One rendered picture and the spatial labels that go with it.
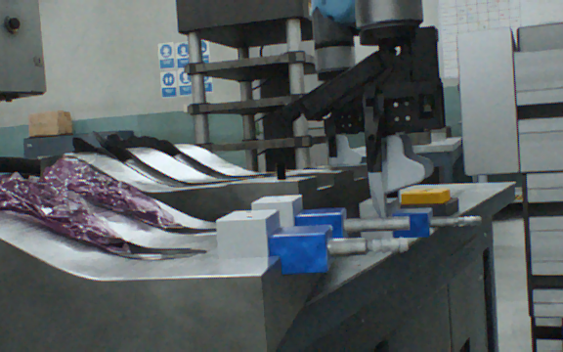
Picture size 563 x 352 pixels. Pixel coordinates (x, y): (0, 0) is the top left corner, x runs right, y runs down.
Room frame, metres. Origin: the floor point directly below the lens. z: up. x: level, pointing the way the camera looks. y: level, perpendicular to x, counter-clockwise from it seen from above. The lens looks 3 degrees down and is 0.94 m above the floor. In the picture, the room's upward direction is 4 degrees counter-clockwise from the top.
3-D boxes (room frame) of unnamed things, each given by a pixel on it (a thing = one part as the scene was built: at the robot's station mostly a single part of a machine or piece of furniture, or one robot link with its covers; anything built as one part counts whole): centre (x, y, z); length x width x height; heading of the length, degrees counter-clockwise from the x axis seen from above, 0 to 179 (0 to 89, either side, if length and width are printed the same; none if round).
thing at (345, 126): (1.28, -0.14, 0.99); 0.09 x 0.08 x 0.12; 87
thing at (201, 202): (0.94, 0.13, 0.87); 0.50 x 0.26 x 0.14; 61
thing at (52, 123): (7.91, 2.55, 1.26); 0.42 x 0.33 x 0.29; 72
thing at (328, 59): (1.28, -0.13, 1.07); 0.08 x 0.08 x 0.05
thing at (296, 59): (5.49, -0.05, 1.03); 1.54 x 0.94 x 2.06; 162
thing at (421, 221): (0.77, -0.16, 0.83); 0.13 x 0.05 x 0.05; 70
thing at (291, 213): (0.59, -0.05, 0.86); 0.13 x 0.05 x 0.05; 78
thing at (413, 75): (0.77, -0.15, 0.99); 0.09 x 0.08 x 0.12; 70
